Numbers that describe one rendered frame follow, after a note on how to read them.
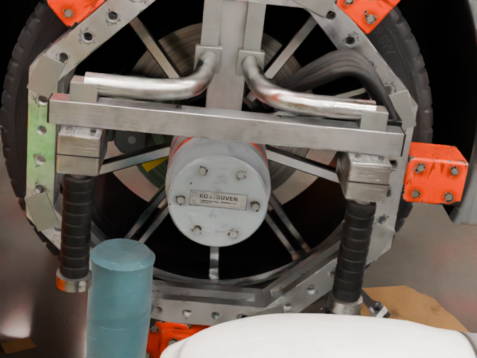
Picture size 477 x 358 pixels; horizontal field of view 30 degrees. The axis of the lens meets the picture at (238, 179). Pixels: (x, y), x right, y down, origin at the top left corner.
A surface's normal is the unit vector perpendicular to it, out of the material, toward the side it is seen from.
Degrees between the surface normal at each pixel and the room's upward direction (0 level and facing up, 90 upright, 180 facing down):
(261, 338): 11
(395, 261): 0
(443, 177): 90
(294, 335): 5
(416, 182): 90
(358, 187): 90
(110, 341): 92
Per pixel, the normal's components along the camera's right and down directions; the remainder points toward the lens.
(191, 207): 0.02, 0.37
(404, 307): 0.19, -0.82
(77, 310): 0.11, -0.92
